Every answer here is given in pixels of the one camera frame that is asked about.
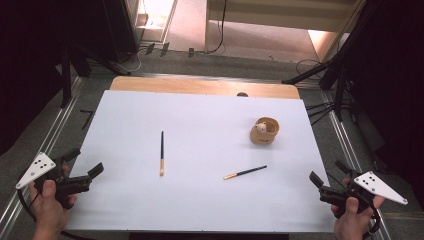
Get person's right hand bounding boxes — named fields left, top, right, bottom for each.
left=330, top=178, right=386, bottom=240

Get black hanging cable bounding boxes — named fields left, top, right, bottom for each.
left=206, top=0, right=228, bottom=54

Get black floor cable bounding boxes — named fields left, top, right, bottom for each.
left=294, top=58, right=323, bottom=80

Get hand-held gripper cable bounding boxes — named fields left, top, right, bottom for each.
left=362, top=199, right=382, bottom=240
left=16, top=186, right=89, bottom=240

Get black chopstick with wooden end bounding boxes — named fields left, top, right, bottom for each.
left=159, top=130, right=165, bottom=177
left=223, top=164, right=268, bottom=181

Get white floor cable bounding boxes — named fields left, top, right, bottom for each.
left=114, top=46, right=148, bottom=74

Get metal floor rail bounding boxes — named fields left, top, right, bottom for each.
left=0, top=76, right=84, bottom=234
left=319, top=91, right=392, bottom=240

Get black tripod stand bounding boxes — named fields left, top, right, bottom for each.
left=281, top=0, right=368, bottom=123
left=59, top=43, right=133, bottom=109

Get white board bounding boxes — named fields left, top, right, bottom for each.
left=64, top=89, right=336, bottom=233

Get wooden table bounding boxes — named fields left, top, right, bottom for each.
left=109, top=75, right=301, bottom=100

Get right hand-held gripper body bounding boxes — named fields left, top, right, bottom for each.
left=319, top=170, right=409, bottom=218

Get white shelf unit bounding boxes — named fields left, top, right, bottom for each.
left=204, top=0, right=364, bottom=54

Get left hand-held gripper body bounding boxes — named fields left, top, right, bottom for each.
left=15, top=151, right=93, bottom=210

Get dark curtain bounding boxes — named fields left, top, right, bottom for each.
left=0, top=0, right=139, bottom=156
left=346, top=0, right=424, bottom=211

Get wooden holder with bear figure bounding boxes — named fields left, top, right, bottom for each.
left=249, top=116, right=280, bottom=146

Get left hand-held gripper cable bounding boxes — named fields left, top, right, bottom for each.
left=16, top=186, right=89, bottom=240

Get person's left hand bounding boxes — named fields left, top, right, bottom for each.
left=28, top=179, right=78, bottom=234

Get thin black stand legs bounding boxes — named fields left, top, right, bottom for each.
left=305, top=101, right=335, bottom=126

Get right hand-held gripper cable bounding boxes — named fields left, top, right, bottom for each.
left=362, top=199, right=382, bottom=240

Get white cabinet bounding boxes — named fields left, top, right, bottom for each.
left=124, top=0, right=178, bottom=44

